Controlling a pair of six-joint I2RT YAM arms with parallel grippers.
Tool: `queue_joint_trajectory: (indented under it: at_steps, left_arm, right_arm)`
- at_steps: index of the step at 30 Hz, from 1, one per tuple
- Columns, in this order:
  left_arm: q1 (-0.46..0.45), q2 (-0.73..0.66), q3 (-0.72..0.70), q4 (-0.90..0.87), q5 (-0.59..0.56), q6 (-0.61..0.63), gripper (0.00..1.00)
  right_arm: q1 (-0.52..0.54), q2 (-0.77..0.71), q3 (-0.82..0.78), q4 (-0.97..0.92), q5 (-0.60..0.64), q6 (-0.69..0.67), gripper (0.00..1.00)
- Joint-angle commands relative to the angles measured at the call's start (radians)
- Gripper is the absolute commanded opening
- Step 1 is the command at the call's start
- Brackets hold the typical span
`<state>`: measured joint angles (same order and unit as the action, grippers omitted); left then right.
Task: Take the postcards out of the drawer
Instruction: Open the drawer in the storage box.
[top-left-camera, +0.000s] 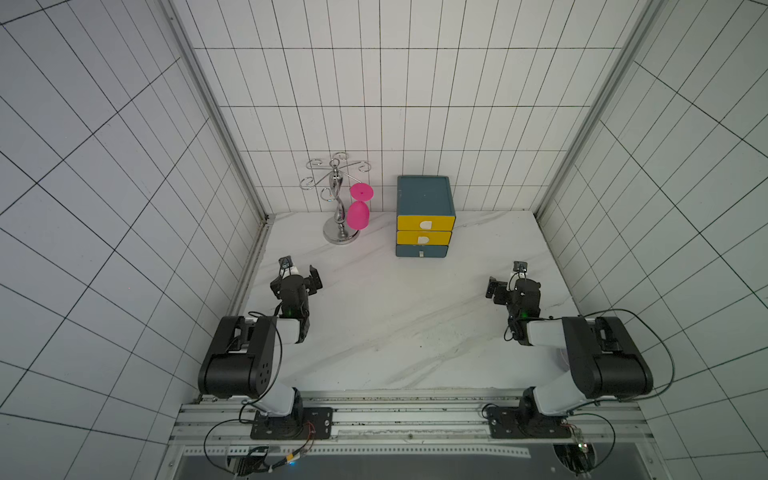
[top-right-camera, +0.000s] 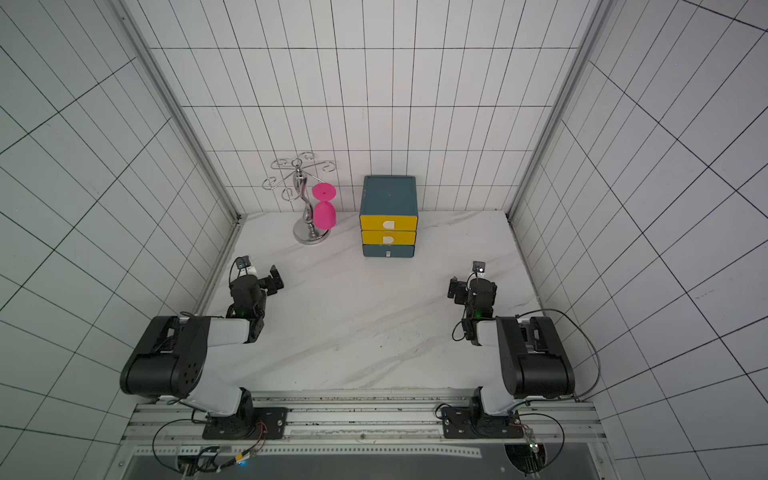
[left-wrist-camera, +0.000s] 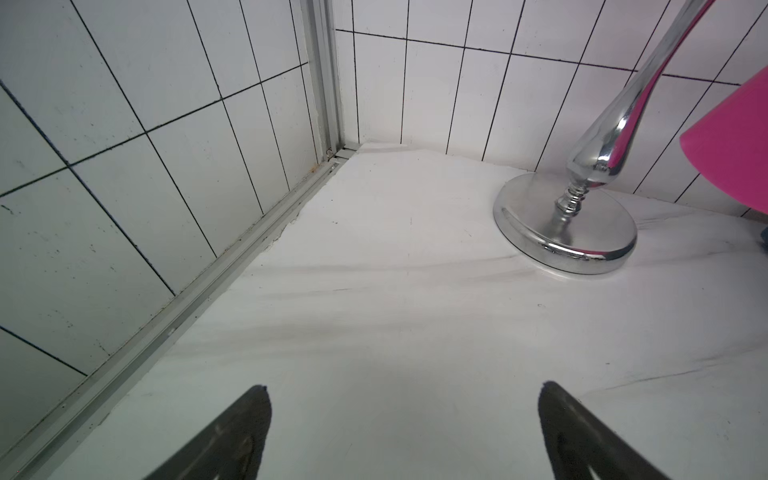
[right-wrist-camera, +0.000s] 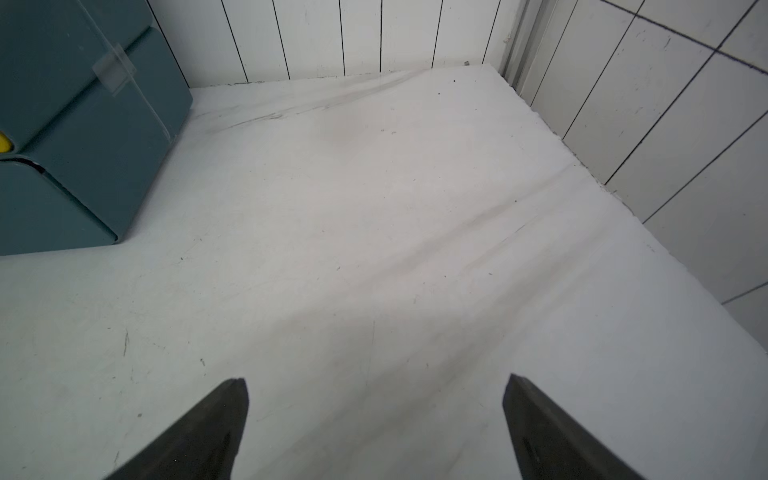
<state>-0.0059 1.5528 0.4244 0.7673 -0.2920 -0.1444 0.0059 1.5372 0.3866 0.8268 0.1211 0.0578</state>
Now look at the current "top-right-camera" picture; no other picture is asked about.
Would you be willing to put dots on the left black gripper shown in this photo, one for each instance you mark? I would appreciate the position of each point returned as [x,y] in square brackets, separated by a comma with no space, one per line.
[269,282]

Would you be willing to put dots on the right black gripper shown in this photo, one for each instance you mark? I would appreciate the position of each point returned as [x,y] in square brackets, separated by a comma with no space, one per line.
[457,289]

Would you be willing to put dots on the yellow drawer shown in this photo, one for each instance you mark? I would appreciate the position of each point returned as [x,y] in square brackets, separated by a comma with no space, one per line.
[388,223]
[389,237]

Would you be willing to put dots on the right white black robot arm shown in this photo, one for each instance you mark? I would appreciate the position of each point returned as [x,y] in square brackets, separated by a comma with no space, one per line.
[533,365]

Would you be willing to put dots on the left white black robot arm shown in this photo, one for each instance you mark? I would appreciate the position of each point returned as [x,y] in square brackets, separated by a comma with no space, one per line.
[170,360]

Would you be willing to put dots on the teal drawer cabinet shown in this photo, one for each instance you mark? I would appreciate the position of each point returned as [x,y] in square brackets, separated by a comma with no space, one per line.
[389,195]

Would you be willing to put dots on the pink plastic goblet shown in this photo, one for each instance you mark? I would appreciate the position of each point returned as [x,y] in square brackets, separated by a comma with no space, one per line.
[324,212]

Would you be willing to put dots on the silver metal cup stand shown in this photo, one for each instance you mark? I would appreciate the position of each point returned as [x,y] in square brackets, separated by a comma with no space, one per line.
[293,183]

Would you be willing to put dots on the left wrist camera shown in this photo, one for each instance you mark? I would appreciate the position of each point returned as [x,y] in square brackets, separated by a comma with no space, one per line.
[242,262]

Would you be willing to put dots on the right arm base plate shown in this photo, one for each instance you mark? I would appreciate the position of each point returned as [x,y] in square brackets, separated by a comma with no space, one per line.
[468,423]

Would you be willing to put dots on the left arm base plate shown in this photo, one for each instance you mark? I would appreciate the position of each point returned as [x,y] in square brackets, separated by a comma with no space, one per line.
[257,423]

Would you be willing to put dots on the aluminium mounting rail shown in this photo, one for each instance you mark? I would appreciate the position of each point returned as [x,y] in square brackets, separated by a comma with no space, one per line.
[381,422]

